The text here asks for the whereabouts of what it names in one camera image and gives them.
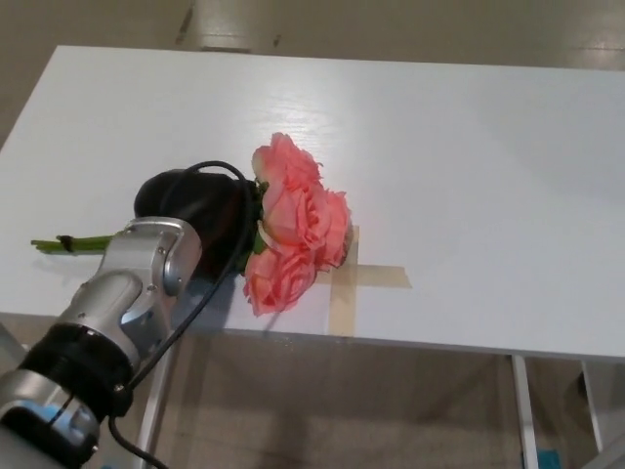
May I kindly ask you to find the white table leg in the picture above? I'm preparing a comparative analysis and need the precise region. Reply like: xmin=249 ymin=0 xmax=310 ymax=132
xmin=511 ymin=355 xmax=541 ymax=469
xmin=139 ymin=341 xmax=180 ymax=469
xmin=580 ymin=361 xmax=604 ymax=453

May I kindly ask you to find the beige masking tape strip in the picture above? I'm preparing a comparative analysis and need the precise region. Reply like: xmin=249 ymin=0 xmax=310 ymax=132
xmin=327 ymin=225 xmax=361 ymax=337
xmin=341 ymin=265 xmax=414 ymax=289

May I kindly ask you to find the white column base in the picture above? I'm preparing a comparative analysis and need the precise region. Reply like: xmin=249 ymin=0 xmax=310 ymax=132
xmin=197 ymin=0 xmax=253 ymax=53

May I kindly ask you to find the teal floor object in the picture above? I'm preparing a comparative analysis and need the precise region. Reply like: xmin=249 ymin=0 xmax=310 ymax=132
xmin=536 ymin=447 xmax=563 ymax=469

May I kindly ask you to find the pink artificial rose bouquet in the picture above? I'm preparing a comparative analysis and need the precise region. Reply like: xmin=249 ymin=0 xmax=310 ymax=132
xmin=29 ymin=131 xmax=354 ymax=318

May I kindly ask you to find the grey metal frame bar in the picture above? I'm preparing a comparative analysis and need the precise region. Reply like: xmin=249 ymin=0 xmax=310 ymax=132
xmin=0 ymin=321 xmax=25 ymax=353
xmin=593 ymin=429 xmax=625 ymax=469

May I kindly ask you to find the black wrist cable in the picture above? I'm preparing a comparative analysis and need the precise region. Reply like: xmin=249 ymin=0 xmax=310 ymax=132
xmin=104 ymin=159 xmax=260 ymax=469

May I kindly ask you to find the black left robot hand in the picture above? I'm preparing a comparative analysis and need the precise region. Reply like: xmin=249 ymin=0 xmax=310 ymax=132
xmin=132 ymin=163 xmax=269 ymax=282

